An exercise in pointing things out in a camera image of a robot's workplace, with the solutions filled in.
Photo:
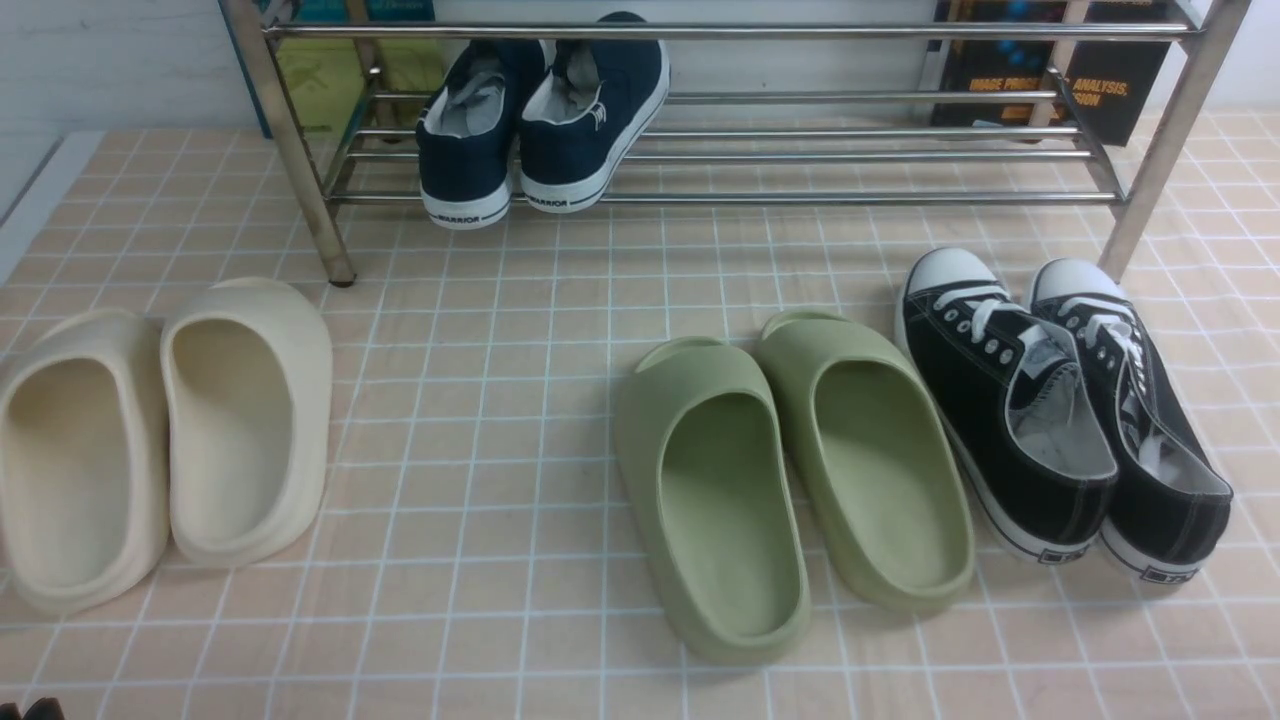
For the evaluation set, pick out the black canvas sneaker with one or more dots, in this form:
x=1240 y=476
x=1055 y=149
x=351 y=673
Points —
x=1170 y=507
x=1010 y=390

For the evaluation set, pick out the silver metal shoe rack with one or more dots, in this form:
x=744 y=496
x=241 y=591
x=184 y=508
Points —
x=1206 y=38

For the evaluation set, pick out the left green foam slide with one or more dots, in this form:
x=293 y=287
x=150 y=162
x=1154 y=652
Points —
x=697 y=439

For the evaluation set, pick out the green foam slide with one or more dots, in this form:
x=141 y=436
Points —
x=870 y=449
x=697 y=439

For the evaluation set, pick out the right navy blue sneaker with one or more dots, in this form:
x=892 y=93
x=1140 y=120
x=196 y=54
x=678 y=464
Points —
x=595 y=101

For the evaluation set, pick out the navy blue sneaker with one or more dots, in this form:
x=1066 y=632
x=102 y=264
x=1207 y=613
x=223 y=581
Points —
x=595 y=101
x=466 y=130

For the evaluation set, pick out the right green foam slide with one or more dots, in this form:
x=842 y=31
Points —
x=870 y=449

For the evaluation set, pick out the left navy blue sneaker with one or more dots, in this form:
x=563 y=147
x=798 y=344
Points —
x=466 y=130

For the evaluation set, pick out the right cream foam slide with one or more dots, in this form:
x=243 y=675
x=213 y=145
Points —
x=248 y=373

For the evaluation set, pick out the cream foam slide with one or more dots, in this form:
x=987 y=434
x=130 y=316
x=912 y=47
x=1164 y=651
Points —
x=84 y=448
x=248 y=373

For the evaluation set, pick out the yellow-green teal box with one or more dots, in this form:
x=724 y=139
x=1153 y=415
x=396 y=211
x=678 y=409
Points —
x=324 y=77

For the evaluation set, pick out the black book orange text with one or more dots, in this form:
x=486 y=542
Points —
x=1110 y=80

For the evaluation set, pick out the left cream foam slide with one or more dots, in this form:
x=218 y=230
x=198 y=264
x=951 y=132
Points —
x=84 y=448

